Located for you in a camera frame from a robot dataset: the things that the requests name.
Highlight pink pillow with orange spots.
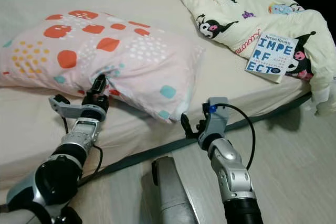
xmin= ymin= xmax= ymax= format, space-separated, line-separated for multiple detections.
xmin=0 ymin=10 xmax=206 ymax=124

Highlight cream cartoon print blanket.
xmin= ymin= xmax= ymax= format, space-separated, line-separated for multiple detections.
xmin=171 ymin=0 xmax=336 ymax=115

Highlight cream bed mattress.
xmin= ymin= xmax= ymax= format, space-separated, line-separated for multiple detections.
xmin=0 ymin=0 xmax=314 ymax=193

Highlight grey robot leg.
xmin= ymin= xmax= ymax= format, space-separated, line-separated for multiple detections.
xmin=151 ymin=155 xmax=201 ymax=224

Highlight white book with blue letters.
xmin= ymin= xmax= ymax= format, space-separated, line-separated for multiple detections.
xmin=244 ymin=32 xmax=299 ymax=84

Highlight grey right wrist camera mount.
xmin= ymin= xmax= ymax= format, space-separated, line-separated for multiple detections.
xmin=199 ymin=96 xmax=230 ymax=142

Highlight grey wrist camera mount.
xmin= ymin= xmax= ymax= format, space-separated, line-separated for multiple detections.
xmin=48 ymin=94 xmax=109 ymax=122
xmin=199 ymin=96 xmax=230 ymax=142

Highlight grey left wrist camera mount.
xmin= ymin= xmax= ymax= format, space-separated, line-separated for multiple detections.
xmin=48 ymin=94 xmax=109 ymax=122

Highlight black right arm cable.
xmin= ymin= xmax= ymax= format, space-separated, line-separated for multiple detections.
xmin=214 ymin=103 xmax=257 ymax=172

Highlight dark teal bed frame rail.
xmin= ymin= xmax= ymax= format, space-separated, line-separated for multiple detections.
xmin=78 ymin=91 xmax=314 ymax=185

